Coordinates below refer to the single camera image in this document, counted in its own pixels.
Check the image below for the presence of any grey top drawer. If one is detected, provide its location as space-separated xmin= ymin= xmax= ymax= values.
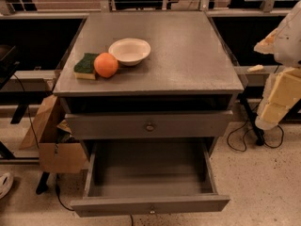
xmin=66 ymin=110 xmax=233 ymax=140

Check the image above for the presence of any black floor cable left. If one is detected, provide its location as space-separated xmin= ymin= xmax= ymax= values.
xmin=12 ymin=73 xmax=75 ymax=213

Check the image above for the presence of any grey drawer cabinet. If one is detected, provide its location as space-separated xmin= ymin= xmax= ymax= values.
xmin=52 ymin=10 xmax=245 ymax=149

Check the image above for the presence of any grey drawer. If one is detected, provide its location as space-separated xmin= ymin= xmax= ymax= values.
xmin=66 ymin=110 xmax=233 ymax=140
xmin=71 ymin=139 xmax=230 ymax=217

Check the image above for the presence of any small yellow foam piece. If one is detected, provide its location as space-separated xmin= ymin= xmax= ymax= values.
xmin=247 ymin=64 xmax=264 ymax=73

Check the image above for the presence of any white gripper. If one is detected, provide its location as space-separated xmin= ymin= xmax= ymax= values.
xmin=255 ymin=69 xmax=301 ymax=130

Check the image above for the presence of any white bowl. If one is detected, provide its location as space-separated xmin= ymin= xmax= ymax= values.
xmin=108 ymin=39 xmax=151 ymax=66

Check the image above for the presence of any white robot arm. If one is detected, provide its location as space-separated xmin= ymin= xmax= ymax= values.
xmin=254 ymin=1 xmax=301 ymax=130

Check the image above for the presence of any brown cardboard box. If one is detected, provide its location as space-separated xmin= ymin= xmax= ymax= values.
xmin=20 ymin=95 xmax=87 ymax=173

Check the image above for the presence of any orange fruit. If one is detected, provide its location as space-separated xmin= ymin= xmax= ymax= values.
xmin=94 ymin=53 xmax=119 ymax=78

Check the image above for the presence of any white object on floor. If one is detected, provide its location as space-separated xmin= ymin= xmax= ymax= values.
xmin=0 ymin=172 xmax=14 ymax=199

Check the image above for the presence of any green yellow sponge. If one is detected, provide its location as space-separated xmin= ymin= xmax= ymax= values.
xmin=73 ymin=53 xmax=98 ymax=80

